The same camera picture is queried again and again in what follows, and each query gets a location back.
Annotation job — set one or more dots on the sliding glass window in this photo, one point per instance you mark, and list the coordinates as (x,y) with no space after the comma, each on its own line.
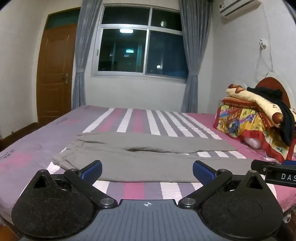
(141,41)

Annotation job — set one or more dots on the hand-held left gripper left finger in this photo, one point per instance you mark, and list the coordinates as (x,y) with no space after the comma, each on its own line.
(92,172)

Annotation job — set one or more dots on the white air conditioner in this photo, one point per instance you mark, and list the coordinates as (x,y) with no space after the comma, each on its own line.
(238,7)

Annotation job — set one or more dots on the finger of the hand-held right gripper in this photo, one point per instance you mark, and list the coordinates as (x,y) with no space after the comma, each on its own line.
(258,166)

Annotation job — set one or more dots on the bed with striped sheet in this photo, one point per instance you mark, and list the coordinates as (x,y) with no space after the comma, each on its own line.
(27,148)

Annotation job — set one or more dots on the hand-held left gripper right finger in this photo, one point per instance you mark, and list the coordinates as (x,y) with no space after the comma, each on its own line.
(203,172)

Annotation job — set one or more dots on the white wall socket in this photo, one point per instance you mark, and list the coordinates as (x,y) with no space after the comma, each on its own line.
(262,44)

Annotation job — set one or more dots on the grey curtain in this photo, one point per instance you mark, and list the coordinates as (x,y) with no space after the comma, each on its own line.
(82,53)
(194,58)

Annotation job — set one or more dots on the black garment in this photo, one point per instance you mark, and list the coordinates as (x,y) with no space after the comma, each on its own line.
(284,118)

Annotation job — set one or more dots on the red wooden headboard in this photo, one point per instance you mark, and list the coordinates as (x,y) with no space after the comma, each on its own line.
(269,83)

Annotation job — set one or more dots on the brown wooden door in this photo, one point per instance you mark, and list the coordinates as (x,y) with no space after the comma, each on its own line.
(56,74)

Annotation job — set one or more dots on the colourful printed quilt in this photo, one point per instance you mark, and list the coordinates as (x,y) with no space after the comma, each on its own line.
(245,120)

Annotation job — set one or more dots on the yellow printed blanket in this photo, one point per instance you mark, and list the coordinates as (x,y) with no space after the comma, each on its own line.
(261,102)

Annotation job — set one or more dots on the white pillow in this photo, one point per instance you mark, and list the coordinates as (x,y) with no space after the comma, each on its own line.
(253,142)

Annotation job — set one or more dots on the grey pants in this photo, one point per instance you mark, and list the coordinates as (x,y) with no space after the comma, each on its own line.
(143,160)

